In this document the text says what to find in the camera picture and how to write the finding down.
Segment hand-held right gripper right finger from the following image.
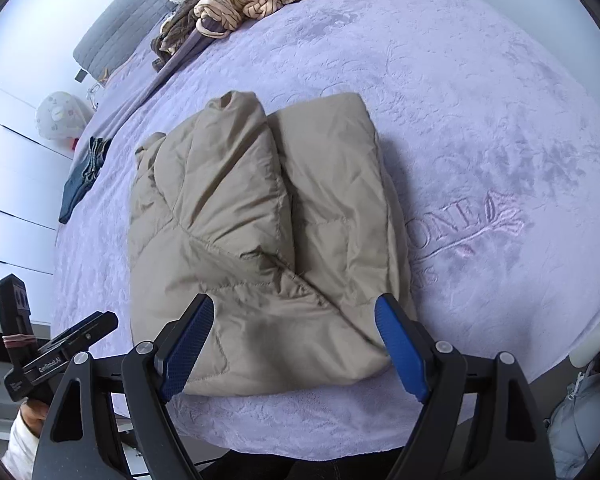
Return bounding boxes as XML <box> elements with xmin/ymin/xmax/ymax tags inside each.
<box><xmin>374</xmin><ymin>293</ymin><xmax>553</xmax><ymax>480</ymax></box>

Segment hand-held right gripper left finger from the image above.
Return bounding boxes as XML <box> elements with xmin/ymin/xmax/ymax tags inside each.
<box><xmin>30</xmin><ymin>293</ymin><xmax>216</xmax><ymax>480</ymax></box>

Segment beige puffer jacket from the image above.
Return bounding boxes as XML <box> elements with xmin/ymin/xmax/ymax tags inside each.
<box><xmin>127</xmin><ymin>90</ymin><xmax>418</xmax><ymax>398</ymax></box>

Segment person's left forearm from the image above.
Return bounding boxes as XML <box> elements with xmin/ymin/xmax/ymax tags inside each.
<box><xmin>2</xmin><ymin>402</ymin><xmax>50</xmax><ymax>478</ymax></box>

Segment person's dark pants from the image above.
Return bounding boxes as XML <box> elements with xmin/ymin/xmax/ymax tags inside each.
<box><xmin>220</xmin><ymin>447</ymin><xmax>406</xmax><ymax>480</ymax></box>

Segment white wardrobe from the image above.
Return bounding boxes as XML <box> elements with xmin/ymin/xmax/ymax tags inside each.
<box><xmin>0</xmin><ymin>77</ymin><xmax>76</xmax><ymax>321</ymax></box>

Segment blue denim jeans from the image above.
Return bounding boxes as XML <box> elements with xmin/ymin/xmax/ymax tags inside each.
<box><xmin>58</xmin><ymin>136</ymin><xmax>113</xmax><ymax>225</ymax></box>

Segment white plastic bottle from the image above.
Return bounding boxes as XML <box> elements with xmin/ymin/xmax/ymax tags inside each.
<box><xmin>570</xmin><ymin>317</ymin><xmax>600</xmax><ymax>368</ymax></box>

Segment light blue bag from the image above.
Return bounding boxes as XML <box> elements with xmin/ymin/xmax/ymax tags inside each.
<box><xmin>547</xmin><ymin>355</ymin><xmax>600</xmax><ymax>480</ymax></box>

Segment lavender embossed blanket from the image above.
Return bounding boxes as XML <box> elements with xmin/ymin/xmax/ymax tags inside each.
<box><xmin>50</xmin><ymin>0</ymin><xmax>600</xmax><ymax>463</ymax></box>

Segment brown fleece garment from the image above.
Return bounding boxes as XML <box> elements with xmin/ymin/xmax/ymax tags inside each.
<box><xmin>151</xmin><ymin>0</ymin><xmax>241</xmax><ymax>72</ymax></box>

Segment grey quilted headboard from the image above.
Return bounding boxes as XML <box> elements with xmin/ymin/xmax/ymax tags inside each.
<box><xmin>73</xmin><ymin>0</ymin><xmax>181</xmax><ymax>77</ymax></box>

